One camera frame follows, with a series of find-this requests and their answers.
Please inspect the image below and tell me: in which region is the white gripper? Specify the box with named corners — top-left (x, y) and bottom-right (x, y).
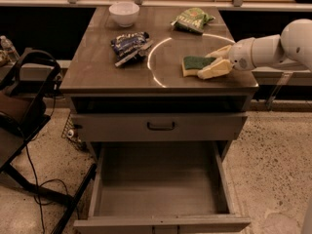
top-left (197, 37), bottom-right (255, 80)

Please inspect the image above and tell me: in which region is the green and yellow sponge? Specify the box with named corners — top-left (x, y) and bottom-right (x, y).
top-left (182, 56), bottom-right (215, 77)

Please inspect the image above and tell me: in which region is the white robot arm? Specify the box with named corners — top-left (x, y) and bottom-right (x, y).
top-left (197, 19), bottom-right (312, 80)

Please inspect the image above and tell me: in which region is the grey drawer cabinet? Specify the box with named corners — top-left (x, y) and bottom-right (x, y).
top-left (58, 6), bottom-right (260, 234)

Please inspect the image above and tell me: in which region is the open bottom drawer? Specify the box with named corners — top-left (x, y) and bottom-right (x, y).
top-left (74, 141), bottom-right (251, 234)

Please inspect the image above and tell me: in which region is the green chip bag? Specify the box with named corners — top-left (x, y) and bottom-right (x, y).
top-left (171, 8), bottom-right (215, 34)

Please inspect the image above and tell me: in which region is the blue snack bag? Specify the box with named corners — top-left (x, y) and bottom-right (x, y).
top-left (110, 31), bottom-right (153, 67)

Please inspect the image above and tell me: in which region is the white bowl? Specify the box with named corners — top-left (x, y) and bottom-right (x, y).
top-left (109, 2), bottom-right (139, 27)

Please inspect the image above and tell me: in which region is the black chair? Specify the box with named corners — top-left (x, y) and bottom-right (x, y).
top-left (0, 48), bottom-right (97, 234)

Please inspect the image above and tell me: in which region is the clear plastic bottle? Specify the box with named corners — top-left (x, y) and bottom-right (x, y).
top-left (0, 35), bottom-right (20, 62)

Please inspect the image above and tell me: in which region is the closed drawer with handle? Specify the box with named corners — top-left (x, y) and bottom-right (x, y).
top-left (71, 113), bottom-right (247, 142)

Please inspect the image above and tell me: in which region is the wire basket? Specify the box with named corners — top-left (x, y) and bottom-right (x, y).
top-left (61, 115), bottom-right (87, 151)

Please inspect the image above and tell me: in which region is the black cable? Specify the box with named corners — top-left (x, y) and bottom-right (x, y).
top-left (19, 127), bottom-right (71, 234)

